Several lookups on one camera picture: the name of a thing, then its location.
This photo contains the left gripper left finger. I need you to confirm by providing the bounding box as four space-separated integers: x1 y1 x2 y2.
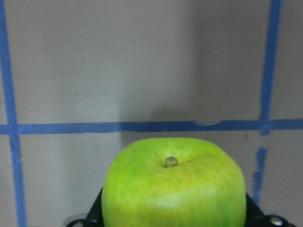
85 189 104 227

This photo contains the green apple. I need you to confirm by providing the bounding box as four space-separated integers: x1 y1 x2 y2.
101 138 246 227

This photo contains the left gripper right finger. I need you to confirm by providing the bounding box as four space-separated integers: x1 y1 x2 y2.
245 194 266 227

